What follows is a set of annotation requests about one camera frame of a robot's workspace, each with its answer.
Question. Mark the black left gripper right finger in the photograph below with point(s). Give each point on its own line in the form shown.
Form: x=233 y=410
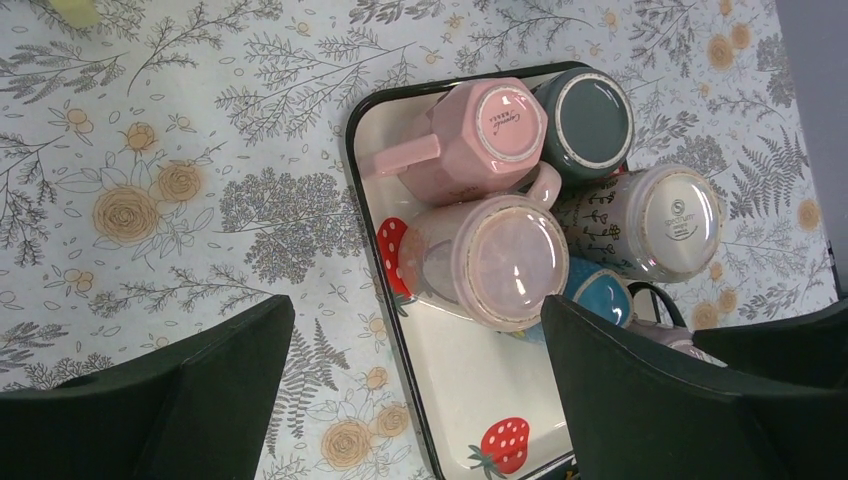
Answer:
x=669 y=411

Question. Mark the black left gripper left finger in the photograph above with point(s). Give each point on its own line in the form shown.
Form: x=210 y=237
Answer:
x=196 y=409

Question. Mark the purple mug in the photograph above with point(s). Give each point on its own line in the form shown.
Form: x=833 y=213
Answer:
x=676 y=336

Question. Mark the blue dotted mug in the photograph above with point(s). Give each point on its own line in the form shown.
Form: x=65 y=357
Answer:
x=599 y=290

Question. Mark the green octagonal mug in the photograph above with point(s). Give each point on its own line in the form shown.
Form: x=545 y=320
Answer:
x=77 y=13

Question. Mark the white floral mug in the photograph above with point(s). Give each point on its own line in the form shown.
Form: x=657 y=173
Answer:
x=660 y=224

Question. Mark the tall pale pink mug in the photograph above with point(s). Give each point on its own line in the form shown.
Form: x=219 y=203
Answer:
x=491 y=261

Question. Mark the dark grey mug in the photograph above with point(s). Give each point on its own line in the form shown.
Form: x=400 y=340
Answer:
x=590 y=124

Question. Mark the pink octagonal mug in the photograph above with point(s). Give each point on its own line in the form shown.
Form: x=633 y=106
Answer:
x=481 y=137

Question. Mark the white strawberry tray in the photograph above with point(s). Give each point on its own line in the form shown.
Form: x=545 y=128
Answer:
x=463 y=381

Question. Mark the floral tablecloth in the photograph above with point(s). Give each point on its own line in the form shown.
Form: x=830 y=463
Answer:
x=181 y=161

